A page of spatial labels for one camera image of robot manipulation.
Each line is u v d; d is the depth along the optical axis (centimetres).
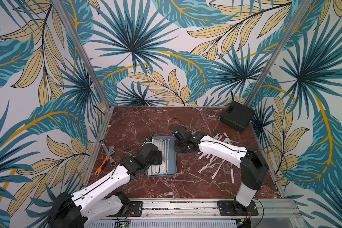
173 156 93
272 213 76
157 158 72
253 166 46
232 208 72
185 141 63
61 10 68
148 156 60
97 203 44
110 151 93
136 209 73
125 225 71
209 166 89
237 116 107
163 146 96
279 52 85
